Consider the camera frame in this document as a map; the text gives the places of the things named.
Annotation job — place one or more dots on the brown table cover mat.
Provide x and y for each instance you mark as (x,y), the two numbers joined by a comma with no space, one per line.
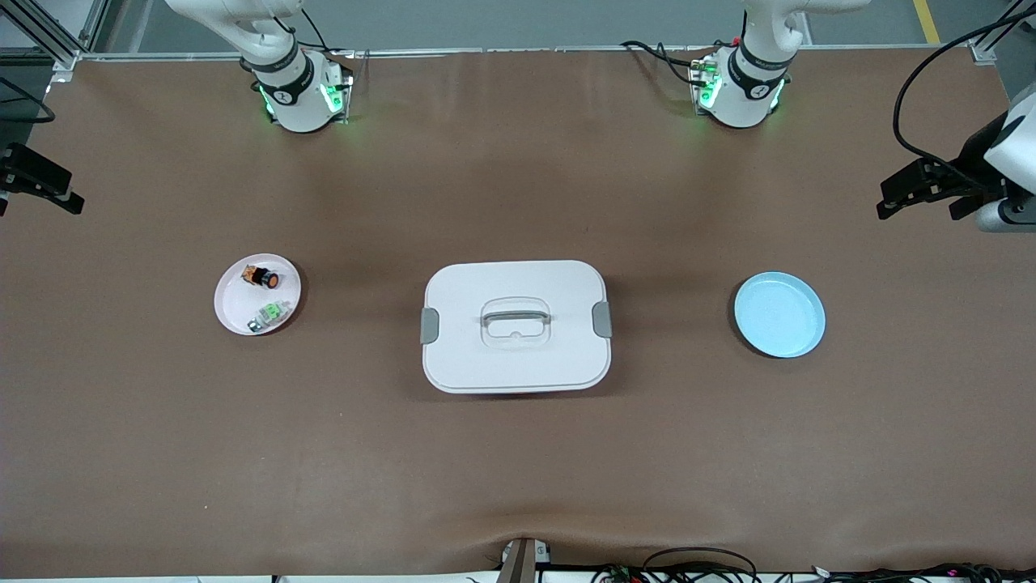
(518,470)

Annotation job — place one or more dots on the pink lunch box white lid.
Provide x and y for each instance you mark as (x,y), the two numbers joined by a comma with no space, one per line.
(518,356)

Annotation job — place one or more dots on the light blue round plate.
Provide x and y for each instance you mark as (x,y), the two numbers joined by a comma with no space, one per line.
(779,314)

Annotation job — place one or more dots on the aluminium frame strut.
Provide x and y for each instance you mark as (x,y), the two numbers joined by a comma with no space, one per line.
(66,58)
(983,53)

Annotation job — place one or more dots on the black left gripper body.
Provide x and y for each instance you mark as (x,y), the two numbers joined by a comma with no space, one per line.
(969,158)

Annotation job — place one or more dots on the metal table clamp bracket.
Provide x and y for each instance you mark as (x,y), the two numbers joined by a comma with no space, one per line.
(522,560)

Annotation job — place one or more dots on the green push button switch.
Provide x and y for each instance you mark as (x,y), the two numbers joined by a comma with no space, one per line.
(267,316)

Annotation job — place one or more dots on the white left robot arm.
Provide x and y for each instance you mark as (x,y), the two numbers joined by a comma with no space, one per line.
(745,89)

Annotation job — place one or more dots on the orange push button switch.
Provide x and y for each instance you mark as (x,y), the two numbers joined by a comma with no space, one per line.
(261,276)

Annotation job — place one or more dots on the pink round plate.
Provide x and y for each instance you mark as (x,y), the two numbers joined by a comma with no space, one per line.
(243,312)

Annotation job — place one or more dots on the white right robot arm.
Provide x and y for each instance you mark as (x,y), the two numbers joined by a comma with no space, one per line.
(291,89)

